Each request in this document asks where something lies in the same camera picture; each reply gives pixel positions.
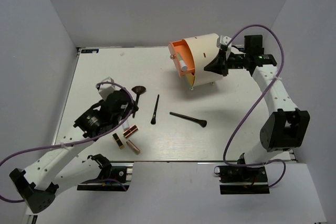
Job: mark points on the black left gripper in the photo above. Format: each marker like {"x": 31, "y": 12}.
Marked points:
{"x": 134, "y": 107}

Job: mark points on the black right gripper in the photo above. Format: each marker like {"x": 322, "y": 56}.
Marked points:
{"x": 219, "y": 64}

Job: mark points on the brown fan makeup brush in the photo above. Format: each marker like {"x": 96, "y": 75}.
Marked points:
{"x": 138, "y": 90}

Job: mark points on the cream round drawer organizer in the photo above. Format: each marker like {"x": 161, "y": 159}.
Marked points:
{"x": 204, "y": 50}

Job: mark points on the white green cosmetic tube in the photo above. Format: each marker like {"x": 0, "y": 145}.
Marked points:
{"x": 183, "y": 65}

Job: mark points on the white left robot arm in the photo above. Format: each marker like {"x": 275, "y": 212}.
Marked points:
{"x": 41, "y": 182}

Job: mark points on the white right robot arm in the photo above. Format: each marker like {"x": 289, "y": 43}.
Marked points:
{"x": 286, "y": 126}

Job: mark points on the thin black makeup brush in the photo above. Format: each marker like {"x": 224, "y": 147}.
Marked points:
{"x": 153, "y": 120}

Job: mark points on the copper black lipstick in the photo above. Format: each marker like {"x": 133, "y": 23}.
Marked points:
{"x": 130, "y": 131}

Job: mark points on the black gold lipstick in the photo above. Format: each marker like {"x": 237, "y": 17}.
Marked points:
{"x": 118, "y": 141}

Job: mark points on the rose gold lipstick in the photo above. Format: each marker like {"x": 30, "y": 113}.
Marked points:
{"x": 132, "y": 146}

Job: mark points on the blue table sticker left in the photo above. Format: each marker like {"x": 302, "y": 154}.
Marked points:
{"x": 89, "y": 51}

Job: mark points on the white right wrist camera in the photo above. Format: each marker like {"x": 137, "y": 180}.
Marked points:
{"x": 224, "y": 42}

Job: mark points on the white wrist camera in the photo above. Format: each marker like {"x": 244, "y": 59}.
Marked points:
{"x": 106, "y": 88}
{"x": 224, "y": 42}

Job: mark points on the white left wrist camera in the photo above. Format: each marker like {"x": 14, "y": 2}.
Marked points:
{"x": 106, "y": 88}

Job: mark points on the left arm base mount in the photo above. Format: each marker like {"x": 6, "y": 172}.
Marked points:
{"x": 115, "y": 177}

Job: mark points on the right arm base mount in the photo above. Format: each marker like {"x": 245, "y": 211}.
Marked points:
{"x": 242, "y": 180}

